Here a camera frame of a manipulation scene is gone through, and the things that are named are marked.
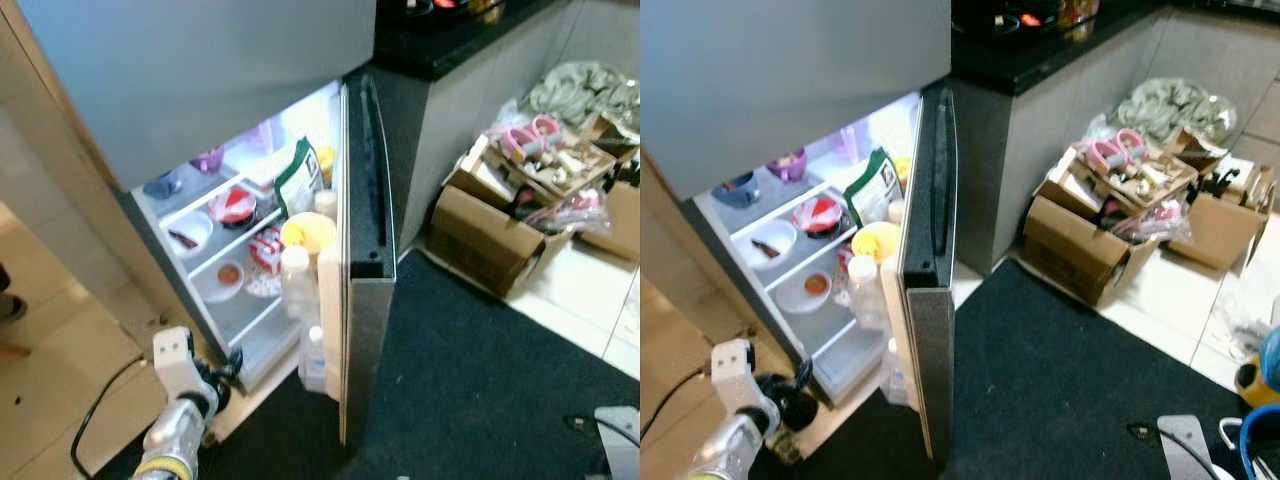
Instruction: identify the blue round container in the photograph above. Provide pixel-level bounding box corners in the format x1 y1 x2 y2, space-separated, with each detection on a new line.
1258 325 1280 393

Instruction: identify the pink plastic item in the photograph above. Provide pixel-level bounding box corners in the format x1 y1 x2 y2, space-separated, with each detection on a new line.
497 115 563 161
1085 128 1151 173

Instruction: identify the blue plastic bucket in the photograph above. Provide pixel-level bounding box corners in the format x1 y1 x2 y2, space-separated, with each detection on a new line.
1238 402 1280 480

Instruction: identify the white bowl orange food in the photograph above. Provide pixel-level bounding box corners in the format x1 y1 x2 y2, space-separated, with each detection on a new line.
198 260 247 303
775 270 833 316

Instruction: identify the green white snack bag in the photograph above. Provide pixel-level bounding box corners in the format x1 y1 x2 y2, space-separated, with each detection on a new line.
843 148 904 226
274 137 326 219

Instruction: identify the white bowl brown food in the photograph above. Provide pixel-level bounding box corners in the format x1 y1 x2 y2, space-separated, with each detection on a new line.
742 220 798 273
166 212 215 261

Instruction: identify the large open cardboard box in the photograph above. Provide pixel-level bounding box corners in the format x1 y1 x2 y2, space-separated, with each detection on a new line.
1022 193 1161 308
428 183 573 299

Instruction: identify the grey fridge door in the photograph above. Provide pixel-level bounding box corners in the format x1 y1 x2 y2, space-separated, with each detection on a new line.
318 68 398 451
893 80 963 466

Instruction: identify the grey fridge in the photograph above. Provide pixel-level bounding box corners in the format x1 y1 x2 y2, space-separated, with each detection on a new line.
18 0 379 399
640 0 953 411

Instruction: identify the clear plastic bottle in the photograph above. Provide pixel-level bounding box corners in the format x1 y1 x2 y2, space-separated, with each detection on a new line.
848 255 891 331
279 245 319 321
298 322 331 393
878 338 906 406

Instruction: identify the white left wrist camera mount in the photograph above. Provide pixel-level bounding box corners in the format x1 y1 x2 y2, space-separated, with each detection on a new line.
710 338 758 413
152 326 204 401

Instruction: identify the cardboard box with clutter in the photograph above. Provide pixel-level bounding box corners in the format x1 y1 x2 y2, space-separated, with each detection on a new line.
445 118 616 211
1045 130 1201 216

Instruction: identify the clear fridge crisper drawer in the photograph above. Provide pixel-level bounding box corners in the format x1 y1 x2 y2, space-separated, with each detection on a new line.
232 318 303 393
810 325 886 406

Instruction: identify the grey green cloth bundle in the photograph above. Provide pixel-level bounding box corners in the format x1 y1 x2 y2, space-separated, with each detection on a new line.
1110 77 1241 148
520 60 641 136

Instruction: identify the clear plastic bag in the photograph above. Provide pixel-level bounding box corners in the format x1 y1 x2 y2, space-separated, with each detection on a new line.
1112 200 1193 246
525 190 609 236

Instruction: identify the red white bowl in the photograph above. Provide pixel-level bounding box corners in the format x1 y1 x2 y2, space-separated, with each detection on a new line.
792 195 844 239
208 187 259 229

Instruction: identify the black kitchen countertop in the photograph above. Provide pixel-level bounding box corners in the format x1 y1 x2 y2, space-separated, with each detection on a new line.
950 0 1280 98
372 0 566 83

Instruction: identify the brown cardboard box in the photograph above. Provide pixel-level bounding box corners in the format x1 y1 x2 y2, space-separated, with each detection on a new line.
575 150 641 263
1165 160 1279 271

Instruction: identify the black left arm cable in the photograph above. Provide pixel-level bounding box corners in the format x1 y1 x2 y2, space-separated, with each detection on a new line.
640 365 713 441
68 352 149 479

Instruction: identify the yellow lidded tub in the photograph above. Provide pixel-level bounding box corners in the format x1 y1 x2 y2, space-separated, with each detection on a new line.
852 221 904 266
280 212 338 257

